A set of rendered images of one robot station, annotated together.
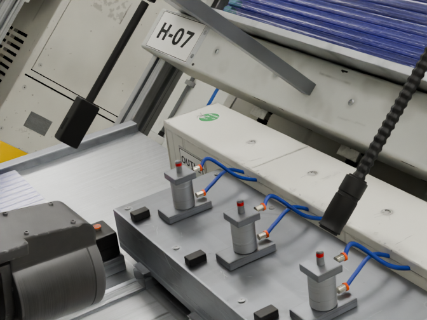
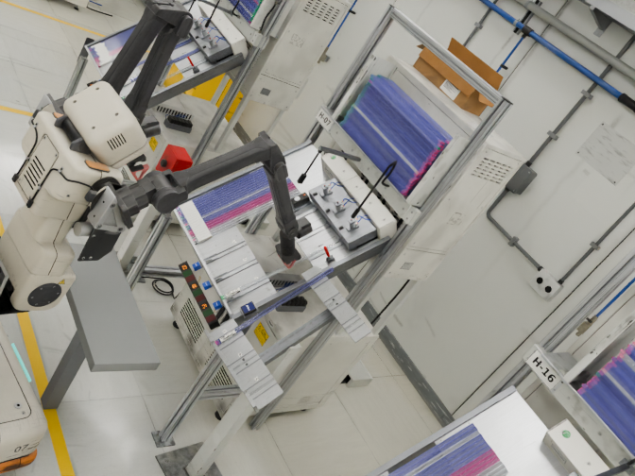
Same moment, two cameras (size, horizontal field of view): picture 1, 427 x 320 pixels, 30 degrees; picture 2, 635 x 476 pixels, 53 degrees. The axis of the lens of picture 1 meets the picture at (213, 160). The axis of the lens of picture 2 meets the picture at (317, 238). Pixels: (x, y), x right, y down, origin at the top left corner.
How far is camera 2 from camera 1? 193 cm
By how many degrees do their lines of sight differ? 27
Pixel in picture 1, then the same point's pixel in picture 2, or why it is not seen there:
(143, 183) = (314, 170)
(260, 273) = (341, 215)
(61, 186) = (291, 169)
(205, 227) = (330, 199)
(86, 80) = (285, 72)
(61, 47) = (275, 61)
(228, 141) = (337, 170)
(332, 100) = (364, 165)
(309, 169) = (356, 185)
